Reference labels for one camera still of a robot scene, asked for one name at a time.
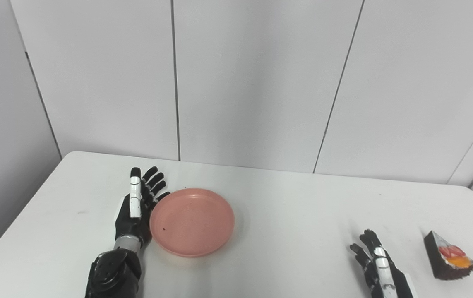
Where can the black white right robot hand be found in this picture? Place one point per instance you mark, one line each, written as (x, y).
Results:
(385, 277)

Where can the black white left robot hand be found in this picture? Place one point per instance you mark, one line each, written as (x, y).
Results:
(128, 225)

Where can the chocolate cake slice with fruit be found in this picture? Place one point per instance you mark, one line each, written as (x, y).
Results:
(437, 258)

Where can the pink round plate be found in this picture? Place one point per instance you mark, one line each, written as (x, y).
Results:
(193, 223)

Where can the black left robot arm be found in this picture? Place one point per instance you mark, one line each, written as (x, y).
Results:
(112, 273)

